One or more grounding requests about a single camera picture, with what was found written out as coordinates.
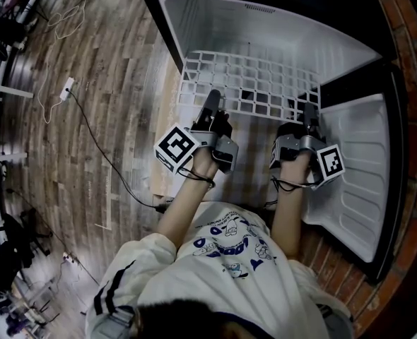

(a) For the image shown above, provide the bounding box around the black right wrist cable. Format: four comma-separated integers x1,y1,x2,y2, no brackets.
264,175,321,210

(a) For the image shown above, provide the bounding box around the white grid fridge shelf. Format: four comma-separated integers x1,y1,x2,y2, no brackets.
175,49,322,122

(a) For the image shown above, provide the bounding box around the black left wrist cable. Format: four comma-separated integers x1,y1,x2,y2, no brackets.
177,167,216,190

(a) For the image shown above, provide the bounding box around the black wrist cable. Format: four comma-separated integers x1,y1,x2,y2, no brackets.
264,175,321,210
177,167,216,190

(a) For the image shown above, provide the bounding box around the white printed t-shirt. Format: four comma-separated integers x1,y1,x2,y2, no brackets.
84,201,354,339

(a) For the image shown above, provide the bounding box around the long black floor cable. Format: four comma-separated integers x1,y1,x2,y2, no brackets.
66,89,169,214

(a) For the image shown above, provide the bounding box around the person's left forearm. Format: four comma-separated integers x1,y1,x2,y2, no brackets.
155,148,221,251

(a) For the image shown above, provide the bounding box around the long white floor cable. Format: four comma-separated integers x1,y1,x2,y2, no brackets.
37,0,102,125

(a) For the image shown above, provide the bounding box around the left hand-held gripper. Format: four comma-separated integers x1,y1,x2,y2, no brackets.
153,89,240,175

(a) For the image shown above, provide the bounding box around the black office chair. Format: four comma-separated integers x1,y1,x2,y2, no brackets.
0,208,52,292

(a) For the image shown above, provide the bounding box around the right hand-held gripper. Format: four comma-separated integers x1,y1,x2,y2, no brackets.
269,102,346,191

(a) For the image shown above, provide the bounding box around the black fridge white interior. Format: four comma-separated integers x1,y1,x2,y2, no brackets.
139,0,408,286

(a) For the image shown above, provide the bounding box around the person's right forearm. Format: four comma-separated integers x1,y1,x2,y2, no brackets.
270,153,312,261

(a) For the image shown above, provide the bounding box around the white power strip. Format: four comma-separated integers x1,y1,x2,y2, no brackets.
59,76,76,102

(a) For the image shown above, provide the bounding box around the white table frame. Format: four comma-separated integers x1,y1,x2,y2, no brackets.
0,83,35,165

